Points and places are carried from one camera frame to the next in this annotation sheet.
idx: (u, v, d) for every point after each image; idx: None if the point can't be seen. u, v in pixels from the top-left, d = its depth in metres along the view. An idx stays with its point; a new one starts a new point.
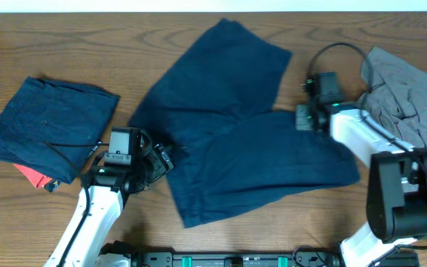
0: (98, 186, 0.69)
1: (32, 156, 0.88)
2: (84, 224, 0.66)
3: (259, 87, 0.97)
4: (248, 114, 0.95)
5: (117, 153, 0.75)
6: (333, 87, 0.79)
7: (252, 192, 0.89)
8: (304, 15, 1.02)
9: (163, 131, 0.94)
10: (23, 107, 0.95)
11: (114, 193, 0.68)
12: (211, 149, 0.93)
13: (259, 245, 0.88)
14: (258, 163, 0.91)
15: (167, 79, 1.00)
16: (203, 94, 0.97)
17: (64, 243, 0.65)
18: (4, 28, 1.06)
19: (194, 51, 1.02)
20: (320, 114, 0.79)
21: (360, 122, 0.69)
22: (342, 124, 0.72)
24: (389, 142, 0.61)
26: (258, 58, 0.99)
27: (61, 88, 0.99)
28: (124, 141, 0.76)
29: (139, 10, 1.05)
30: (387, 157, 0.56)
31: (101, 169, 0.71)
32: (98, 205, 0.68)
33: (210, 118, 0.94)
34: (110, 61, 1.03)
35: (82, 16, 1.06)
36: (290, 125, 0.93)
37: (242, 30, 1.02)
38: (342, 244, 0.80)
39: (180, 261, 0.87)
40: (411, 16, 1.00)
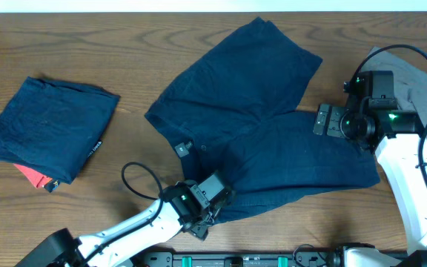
0: (171, 207, 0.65)
1: (32, 156, 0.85)
2: (141, 228, 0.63)
3: (282, 90, 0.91)
4: (267, 116, 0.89)
5: (203, 193, 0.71)
6: (387, 90, 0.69)
7: (269, 193, 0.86)
8: (307, 16, 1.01)
9: (181, 126, 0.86)
10: (23, 107, 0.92)
11: (178, 224, 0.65)
12: (230, 150, 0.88)
13: (259, 245, 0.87)
14: (276, 165, 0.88)
15: (193, 71, 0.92)
16: (227, 91, 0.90)
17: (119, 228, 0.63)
18: (3, 28, 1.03)
19: (223, 47, 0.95)
20: (368, 122, 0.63)
21: (416, 169, 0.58)
22: (390, 164, 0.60)
24: None
26: (288, 59, 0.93)
27: (61, 88, 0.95)
28: (216, 190, 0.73)
29: (139, 10, 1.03)
30: None
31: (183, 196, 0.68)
32: (161, 223, 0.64)
33: (230, 117, 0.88)
34: (108, 60, 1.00)
35: (81, 16, 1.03)
36: (305, 126, 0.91)
37: (275, 29, 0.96)
38: (347, 253, 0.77)
39: (180, 261, 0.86)
40: (411, 17, 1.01)
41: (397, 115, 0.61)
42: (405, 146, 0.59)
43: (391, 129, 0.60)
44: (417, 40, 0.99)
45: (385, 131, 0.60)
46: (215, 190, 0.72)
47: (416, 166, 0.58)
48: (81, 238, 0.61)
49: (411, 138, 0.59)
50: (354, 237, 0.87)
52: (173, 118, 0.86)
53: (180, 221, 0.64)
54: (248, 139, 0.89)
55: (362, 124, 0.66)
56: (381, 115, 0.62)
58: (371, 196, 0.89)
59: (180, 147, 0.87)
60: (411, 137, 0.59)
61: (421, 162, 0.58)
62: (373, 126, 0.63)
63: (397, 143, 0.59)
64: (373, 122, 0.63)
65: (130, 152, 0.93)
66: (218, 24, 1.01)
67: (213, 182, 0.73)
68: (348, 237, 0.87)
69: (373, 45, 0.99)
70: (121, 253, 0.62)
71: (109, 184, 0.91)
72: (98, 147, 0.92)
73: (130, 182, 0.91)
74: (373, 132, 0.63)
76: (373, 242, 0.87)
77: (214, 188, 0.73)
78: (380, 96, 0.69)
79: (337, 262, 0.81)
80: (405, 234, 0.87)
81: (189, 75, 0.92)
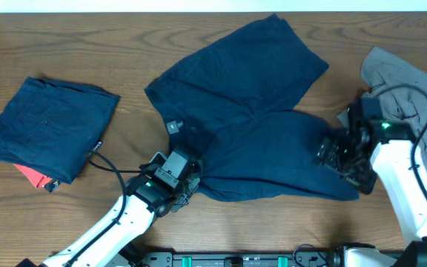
0: (136, 197, 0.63)
1: (32, 156, 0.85)
2: (109, 229, 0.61)
3: (282, 88, 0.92)
4: (263, 110, 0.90)
5: (169, 173, 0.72)
6: None
7: (247, 183, 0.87)
8: (307, 16, 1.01)
9: (176, 105, 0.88)
10: (23, 107, 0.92)
11: (149, 212, 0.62)
12: (219, 137, 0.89)
13: (259, 245, 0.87)
14: (260, 159, 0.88)
15: (199, 55, 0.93)
16: (229, 79, 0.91)
17: (84, 239, 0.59)
18: (4, 28, 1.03)
19: (234, 37, 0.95)
20: (362, 130, 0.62)
21: (408, 170, 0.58)
22: (383, 166, 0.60)
24: None
26: (294, 60, 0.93)
27: (61, 88, 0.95)
28: (181, 165, 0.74)
29: (139, 10, 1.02)
30: None
31: (147, 183, 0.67)
32: (129, 217, 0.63)
33: (224, 105, 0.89)
34: (109, 61, 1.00)
35: (81, 16, 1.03)
36: (299, 127, 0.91)
37: (288, 28, 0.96)
38: (347, 253, 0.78)
39: (180, 261, 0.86)
40: (411, 17, 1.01)
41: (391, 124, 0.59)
42: (397, 150, 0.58)
43: (384, 136, 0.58)
44: (417, 40, 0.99)
45: (379, 137, 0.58)
46: (178, 167, 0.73)
47: (408, 168, 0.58)
48: (46, 262, 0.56)
49: (403, 145, 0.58)
50: (354, 237, 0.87)
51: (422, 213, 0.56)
52: (170, 96, 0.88)
53: (150, 209, 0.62)
54: (239, 132, 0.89)
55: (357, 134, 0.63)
56: (374, 123, 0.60)
58: (371, 196, 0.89)
59: (171, 124, 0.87)
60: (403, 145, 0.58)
61: (414, 164, 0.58)
62: (368, 135, 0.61)
63: (390, 149, 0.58)
64: (367, 131, 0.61)
65: (130, 152, 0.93)
66: (218, 24, 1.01)
67: (172, 161, 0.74)
68: (348, 237, 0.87)
69: (373, 45, 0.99)
70: (93, 262, 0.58)
71: (109, 184, 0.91)
72: (98, 147, 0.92)
73: None
74: (367, 141, 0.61)
76: (373, 242, 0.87)
77: (177, 165, 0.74)
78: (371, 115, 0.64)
79: (337, 262, 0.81)
80: None
81: (195, 58, 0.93)
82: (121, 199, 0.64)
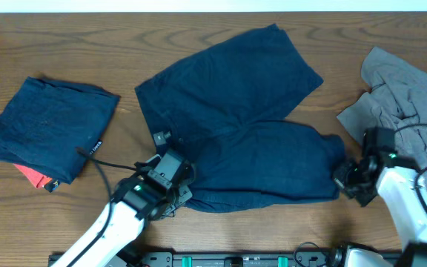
0: (125, 204, 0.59)
1: (31, 156, 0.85)
2: (95, 242, 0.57)
3: (273, 99, 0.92)
4: (250, 122, 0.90)
5: (161, 175, 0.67)
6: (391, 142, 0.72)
7: (237, 193, 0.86)
8: (307, 15, 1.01)
9: (164, 113, 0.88)
10: (23, 108, 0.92)
11: (137, 219, 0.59)
12: (207, 147, 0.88)
13: (259, 245, 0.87)
14: (250, 170, 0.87)
15: (195, 60, 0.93)
16: (220, 85, 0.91)
17: (68, 256, 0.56)
18: (4, 29, 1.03)
19: (230, 44, 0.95)
20: (371, 159, 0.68)
21: (411, 191, 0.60)
22: (392, 182, 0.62)
24: None
26: (290, 72, 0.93)
27: (61, 88, 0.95)
28: (174, 167, 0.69)
29: (139, 10, 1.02)
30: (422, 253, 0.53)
31: (137, 186, 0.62)
32: (115, 229, 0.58)
33: (212, 113, 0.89)
34: (109, 61, 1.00)
35: (81, 16, 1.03)
36: (288, 136, 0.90)
37: (287, 40, 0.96)
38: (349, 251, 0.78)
39: (180, 261, 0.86)
40: (411, 16, 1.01)
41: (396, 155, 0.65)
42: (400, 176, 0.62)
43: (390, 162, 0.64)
44: (417, 40, 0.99)
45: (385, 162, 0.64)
46: (173, 169, 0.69)
47: (411, 188, 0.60)
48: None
49: (407, 172, 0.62)
50: (354, 237, 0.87)
51: (421, 222, 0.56)
52: (159, 102, 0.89)
53: (138, 218, 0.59)
54: (228, 142, 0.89)
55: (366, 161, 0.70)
56: (384, 155, 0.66)
58: None
59: (158, 135, 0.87)
60: (409, 172, 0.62)
61: (415, 185, 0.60)
62: (375, 163, 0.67)
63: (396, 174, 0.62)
64: (375, 160, 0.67)
65: (130, 152, 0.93)
66: (218, 24, 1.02)
67: (166, 162, 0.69)
68: (348, 237, 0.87)
69: (373, 45, 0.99)
70: None
71: (110, 184, 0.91)
72: (98, 147, 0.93)
73: None
74: (373, 169, 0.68)
76: (373, 242, 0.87)
77: (173, 165, 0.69)
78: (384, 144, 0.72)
79: (339, 259, 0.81)
80: None
81: (190, 61, 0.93)
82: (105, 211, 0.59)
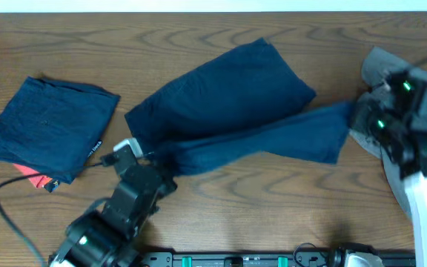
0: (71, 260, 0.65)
1: (32, 156, 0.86)
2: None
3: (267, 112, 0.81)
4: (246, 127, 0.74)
5: (118, 212, 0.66)
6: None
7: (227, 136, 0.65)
8: (307, 16, 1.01)
9: (156, 136, 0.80)
10: (22, 107, 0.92)
11: None
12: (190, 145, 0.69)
13: (259, 245, 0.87)
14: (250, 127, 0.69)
15: (184, 81, 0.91)
16: (213, 105, 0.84)
17: None
18: (4, 29, 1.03)
19: (222, 61, 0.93)
20: (407, 148, 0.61)
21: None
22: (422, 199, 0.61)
24: None
26: (283, 86, 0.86)
27: (61, 88, 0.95)
28: (130, 202, 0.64)
29: (139, 10, 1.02)
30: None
31: (82, 240, 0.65)
32: None
33: (205, 128, 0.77)
34: (109, 61, 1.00)
35: (80, 16, 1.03)
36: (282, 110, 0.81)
37: (276, 53, 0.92)
38: (349, 256, 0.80)
39: (180, 261, 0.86)
40: (411, 16, 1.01)
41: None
42: None
43: None
44: (418, 40, 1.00)
45: (422, 169, 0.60)
46: (128, 205, 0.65)
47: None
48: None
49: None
50: (354, 237, 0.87)
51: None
52: (149, 127, 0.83)
53: None
54: (233, 153, 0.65)
55: (399, 144, 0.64)
56: (422, 147, 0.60)
58: (372, 197, 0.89)
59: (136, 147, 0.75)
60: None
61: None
62: (412, 153, 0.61)
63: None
64: (411, 149, 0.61)
65: None
66: (218, 24, 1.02)
67: (122, 197, 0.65)
68: (348, 238, 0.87)
69: (373, 45, 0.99)
70: None
71: (109, 184, 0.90)
72: (98, 147, 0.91)
73: None
74: (410, 158, 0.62)
76: (373, 242, 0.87)
77: (127, 199, 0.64)
78: None
79: (338, 261, 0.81)
80: (405, 234, 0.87)
81: (180, 84, 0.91)
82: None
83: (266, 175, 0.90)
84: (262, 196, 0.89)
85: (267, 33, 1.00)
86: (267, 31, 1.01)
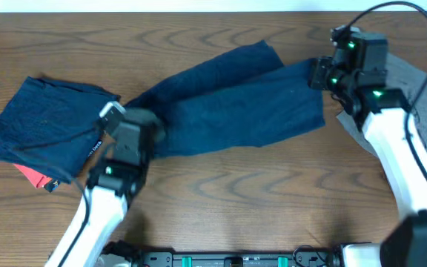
0: (99, 188, 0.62)
1: (31, 156, 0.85)
2: (81, 233, 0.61)
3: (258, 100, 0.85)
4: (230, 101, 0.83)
5: (127, 148, 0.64)
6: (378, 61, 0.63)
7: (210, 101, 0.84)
8: (307, 16, 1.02)
9: None
10: (22, 108, 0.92)
11: (117, 199, 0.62)
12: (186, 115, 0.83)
13: (259, 245, 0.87)
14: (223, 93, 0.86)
15: (182, 76, 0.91)
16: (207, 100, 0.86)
17: (61, 250, 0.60)
18: (4, 28, 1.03)
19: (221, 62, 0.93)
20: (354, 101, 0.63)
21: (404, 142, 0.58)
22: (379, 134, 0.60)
24: None
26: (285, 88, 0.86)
27: (61, 88, 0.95)
28: (134, 136, 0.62)
29: (139, 10, 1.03)
30: (425, 222, 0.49)
31: (107, 169, 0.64)
32: (93, 228, 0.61)
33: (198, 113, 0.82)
34: (109, 61, 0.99)
35: (81, 16, 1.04)
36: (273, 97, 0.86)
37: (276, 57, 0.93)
38: (345, 249, 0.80)
39: (180, 261, 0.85)
40: (411, 16, 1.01)
41: (381, 96, 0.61)
42: (390, 123, 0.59)
43: (376, 106, 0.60)
44: (418, 40, 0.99)
45: (371, 109, 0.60)
46: (133, 140, 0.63)
47: (402, 138, 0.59)
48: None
49: (396, 114, 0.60)
50: (355, 237, 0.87)
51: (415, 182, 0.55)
52: None
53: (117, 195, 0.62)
54: (206, 104, 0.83)
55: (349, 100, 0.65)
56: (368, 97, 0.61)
58: (372, 197, 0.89)
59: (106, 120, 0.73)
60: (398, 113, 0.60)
61: (408, 134, 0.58)
62: (359, 105, 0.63)
63: (382, 119, 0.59)
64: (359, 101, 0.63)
65: None
66: (219, 24, 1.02)
67: (125, 133, 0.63)
68: (349, 238, 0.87)
69: None
70: None
71: None
72: (98, 147, 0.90)
73: None
74: (359, 110, 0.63)
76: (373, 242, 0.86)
77: (130, 134, 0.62)
78: (371, 67, 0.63)
79: (336, 263, 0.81)
80: None
81: (178, 79, 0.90)
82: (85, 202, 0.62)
83: (266, 175, 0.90)
84: (262, 196, 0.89)
85: (267, 33, 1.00)
86: (267, 31, 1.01)
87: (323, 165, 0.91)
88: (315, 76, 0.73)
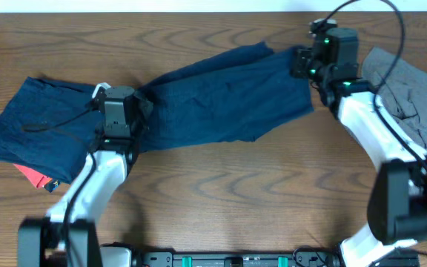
0: (106, 151, 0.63)
1: (32, 156, 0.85)
2: (92, 175, 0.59)
3: (247, 89, 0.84)
4: (213, 101, 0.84)
5: (116, 124, 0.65)
6: (352, 57, 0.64)
7: (196, 110, 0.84)
8: (307, 16, 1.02)
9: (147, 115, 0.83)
10: (23, 108, 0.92)
11: (119, 155, 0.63)
12: (174, 112, 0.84)
13: (259, 245, 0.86)
14: (208, 96, 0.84)
15: (181, 74, 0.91)
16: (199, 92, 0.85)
17: (72, 190, 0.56)
18: (6, 29, 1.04)
19: (221, 57, 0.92)
20: (328, 93, 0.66)
21: (372, 113, 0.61)
22: (352, 112, 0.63)
24: (402, 146, 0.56)
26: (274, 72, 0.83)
27: (61, 88, 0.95)
28: (119, 112, 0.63)
29: (140, 10, 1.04)
30: (397, 166, 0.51)
31: (106, 139, 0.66)
32: (103, 172, 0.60)
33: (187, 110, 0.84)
34: (109, 61, 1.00)
35: (81, 15, 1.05)
36: (257, 82, 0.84)
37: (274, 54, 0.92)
38: (342, 244, 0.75)
39: (180, 262, 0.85)
40: (405, 16, 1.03)
41: (350, 84, 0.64)
42: (359, 101, 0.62)
43: (347, 93, 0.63)
44: (417, 41, 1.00)
45: (342, 95, 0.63)
46: (118, 119, 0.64)
47: (371, 111, 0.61)
48: (53, 218, 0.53)
49: (363, 96, 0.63)
50: None
51: (386, 140, 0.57)
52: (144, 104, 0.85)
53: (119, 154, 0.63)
54: (193, 86, 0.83)
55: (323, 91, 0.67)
56: (342, 90, 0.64)
58: None
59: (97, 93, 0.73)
60: (365, 97, 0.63)
61: (375, 107, 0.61)
62: (333, 97, 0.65)
63: (353, 102, 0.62)
64: (332, 93, 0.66)
65: None
66: (218, 24, 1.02)
67: (110, 113, 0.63)
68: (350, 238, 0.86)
69: (373, 45, 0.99)
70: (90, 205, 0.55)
71: None
72: None
73: (130, 182, 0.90)
74: (332, 101, 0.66)
76: None
77: (116, 113, 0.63)
78: (345, 63, 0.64)
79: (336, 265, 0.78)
80: None
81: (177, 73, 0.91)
82: (88, 164, 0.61)
83: (266, 175, 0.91)
84: (262, 196, 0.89)
85: (267, 33, 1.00)
86: (267, 31, 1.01)
87: (322, 165, 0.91)
88: (296, 67, 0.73)
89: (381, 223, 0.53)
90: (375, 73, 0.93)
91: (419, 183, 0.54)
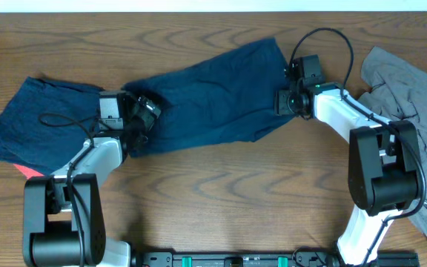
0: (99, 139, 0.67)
1: (32, 156, 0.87)
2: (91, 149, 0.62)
3: (239, 90, 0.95)
4: (210, 104, 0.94)
5: (110, 118, 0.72)
6: (316, 70, 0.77)
7: (194, 110, 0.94)
8: (308, 16, 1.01)
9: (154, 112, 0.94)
10: (22, 108, 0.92)
11: (114, 139, 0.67)
12: (175, 113, 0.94)
13: (259, 245, 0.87)
14: (206, 98, 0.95)
15: (188, 73, 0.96)
16: (198, 94, 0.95)
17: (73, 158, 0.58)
18: (4, 29, 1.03)
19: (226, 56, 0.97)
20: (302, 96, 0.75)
21: (341, 101, 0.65)
22: (325, 105, 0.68)
24: (368, 118, 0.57)
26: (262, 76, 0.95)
27: (61, 88, 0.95)
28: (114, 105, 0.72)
29: (139, 10, 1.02)
30: (367, 133, 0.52)
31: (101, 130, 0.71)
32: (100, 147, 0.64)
33: (187, 111, 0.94)
34: (109, 61, 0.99)
35: (80, 15, 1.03)
36: (249, 85, 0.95)
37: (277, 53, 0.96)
38: (339, 242, 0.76)
39: (180, 261, 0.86)
40: (410, 16, 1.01)
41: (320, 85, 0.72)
42: (329, 95, 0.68)
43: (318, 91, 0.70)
44: (418, 41, 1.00)
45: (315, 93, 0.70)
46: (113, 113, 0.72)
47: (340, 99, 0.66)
48: (55, 175, 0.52)
49: (333, 91, 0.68)
50: None
51: (355, 117, 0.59)
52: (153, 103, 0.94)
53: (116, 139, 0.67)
54: (195, 88, 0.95)
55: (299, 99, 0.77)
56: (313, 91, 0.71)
58: None
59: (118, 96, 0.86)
60: (333, 92, 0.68)
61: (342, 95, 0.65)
62: (308, 99, 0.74)
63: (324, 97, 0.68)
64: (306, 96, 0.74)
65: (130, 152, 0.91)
66: (218, 24, 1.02)
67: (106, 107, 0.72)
68: None
69: (373, 45, 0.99)
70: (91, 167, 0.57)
71: (110, 184, 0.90)
72: None
73: (130, 182, 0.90)
74: (308, 104, 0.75)
76: None
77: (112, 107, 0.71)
78: (311, 74, 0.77)
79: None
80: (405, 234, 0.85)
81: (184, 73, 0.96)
82: (85, 145, 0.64)
83: (266, 175, 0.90)
84: (262, 196, 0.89)
85: (267, 33, 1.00)
86: (268, 31, 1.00)
87: (323, 165, 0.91)
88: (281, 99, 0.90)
89: (360, 192, 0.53)
90: (376, 72, 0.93)
91: (390, 151, 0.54)
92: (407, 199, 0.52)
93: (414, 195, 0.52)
